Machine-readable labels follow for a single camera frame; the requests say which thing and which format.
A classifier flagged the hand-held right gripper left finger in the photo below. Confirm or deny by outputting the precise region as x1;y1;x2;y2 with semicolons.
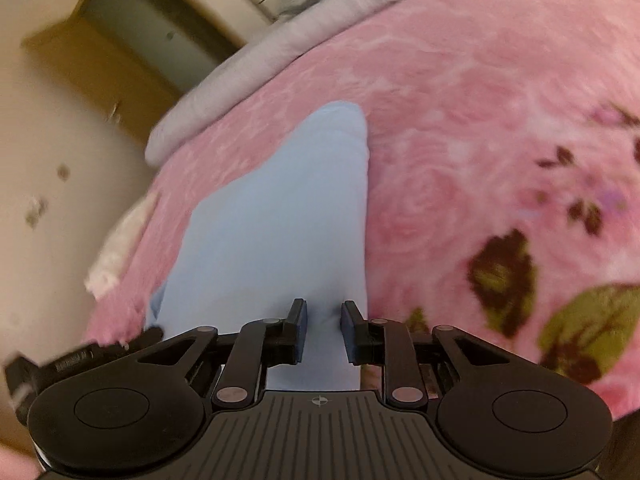
132;298;309;409

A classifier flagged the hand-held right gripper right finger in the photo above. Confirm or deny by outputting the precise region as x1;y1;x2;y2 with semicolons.
341;300;538;407

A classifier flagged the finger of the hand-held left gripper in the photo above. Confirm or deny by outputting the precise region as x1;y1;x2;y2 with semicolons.
120;326;166;355

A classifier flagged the light blue sweatshirt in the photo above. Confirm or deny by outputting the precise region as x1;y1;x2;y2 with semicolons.
145;100;374;393

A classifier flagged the white fluffy cloth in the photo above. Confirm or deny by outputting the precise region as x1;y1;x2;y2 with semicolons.
83;192;162;302

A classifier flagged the pink floral blanket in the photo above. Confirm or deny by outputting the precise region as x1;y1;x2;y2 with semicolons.
82;0;640;422

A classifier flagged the grey striped quilt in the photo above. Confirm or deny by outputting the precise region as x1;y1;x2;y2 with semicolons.
145;0;418;167

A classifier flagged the wooden wardrobe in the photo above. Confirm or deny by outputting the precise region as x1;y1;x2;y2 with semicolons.
20;0;275;147

